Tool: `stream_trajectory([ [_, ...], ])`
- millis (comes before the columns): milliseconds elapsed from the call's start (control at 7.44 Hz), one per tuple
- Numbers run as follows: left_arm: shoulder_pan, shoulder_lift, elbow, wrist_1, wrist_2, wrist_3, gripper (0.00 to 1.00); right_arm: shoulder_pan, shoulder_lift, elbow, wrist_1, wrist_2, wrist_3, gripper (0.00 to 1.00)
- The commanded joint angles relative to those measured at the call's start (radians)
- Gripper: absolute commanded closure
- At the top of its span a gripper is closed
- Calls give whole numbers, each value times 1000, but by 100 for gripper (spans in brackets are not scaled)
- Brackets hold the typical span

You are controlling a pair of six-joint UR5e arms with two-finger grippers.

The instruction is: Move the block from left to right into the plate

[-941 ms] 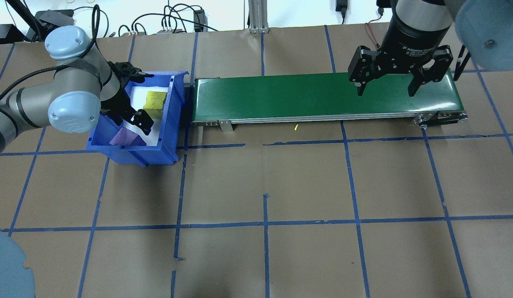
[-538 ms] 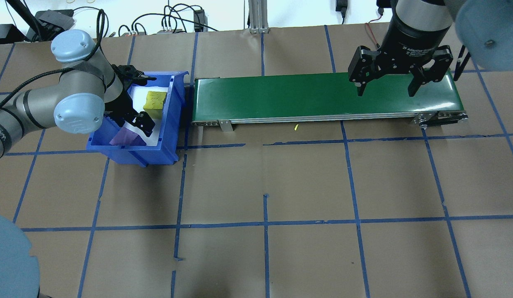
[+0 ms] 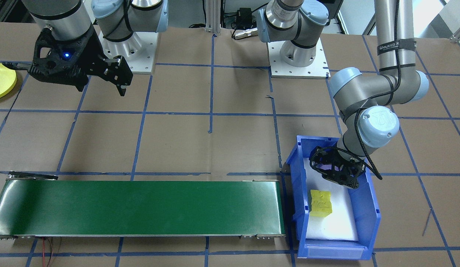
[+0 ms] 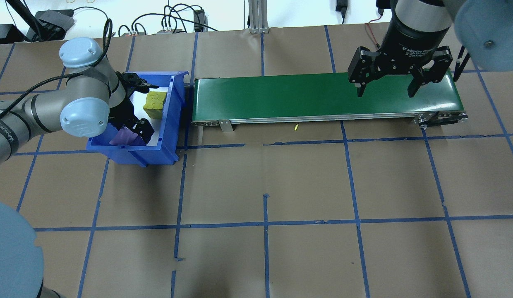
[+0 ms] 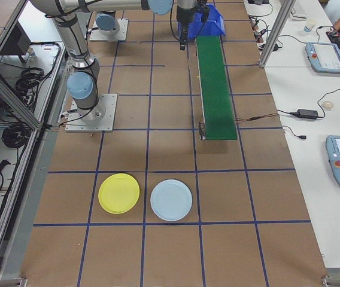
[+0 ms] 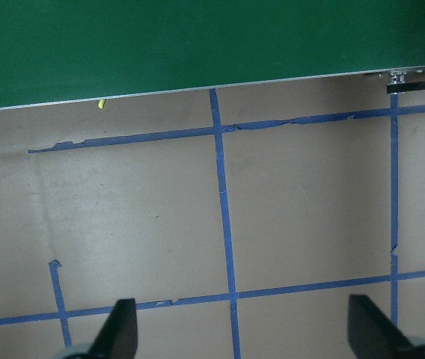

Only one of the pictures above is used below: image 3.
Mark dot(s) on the yellow block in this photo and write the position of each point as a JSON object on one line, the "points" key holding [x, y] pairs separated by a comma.
{"points": [[321, 204]]}

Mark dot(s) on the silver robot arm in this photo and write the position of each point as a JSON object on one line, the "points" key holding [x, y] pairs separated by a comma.
{"points": [[391, 37], [130, 40]]}

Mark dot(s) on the yellow plate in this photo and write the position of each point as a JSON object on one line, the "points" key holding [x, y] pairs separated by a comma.
{"points": [[2, 81]]}

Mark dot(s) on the blue plastic storage bin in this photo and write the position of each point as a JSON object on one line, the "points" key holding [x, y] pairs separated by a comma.
{"points": [[367, 222]]}

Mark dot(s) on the silver metal cylinder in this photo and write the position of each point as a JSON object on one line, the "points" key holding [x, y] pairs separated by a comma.
{"points": [[245, 34]]}

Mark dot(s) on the green conveyor belt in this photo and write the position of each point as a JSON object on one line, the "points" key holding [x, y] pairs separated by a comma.
{"points": [[141, 207]]}

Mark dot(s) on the black power adapter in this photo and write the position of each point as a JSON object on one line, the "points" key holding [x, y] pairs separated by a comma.
{"points": [[245, 15]]}

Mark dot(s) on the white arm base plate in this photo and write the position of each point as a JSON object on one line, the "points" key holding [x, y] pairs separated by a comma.
{"points": [[315, 70], [144, 63]]}

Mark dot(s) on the aluminium extrusion post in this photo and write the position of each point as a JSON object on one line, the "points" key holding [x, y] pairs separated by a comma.
{"points": [[214, 15]]}

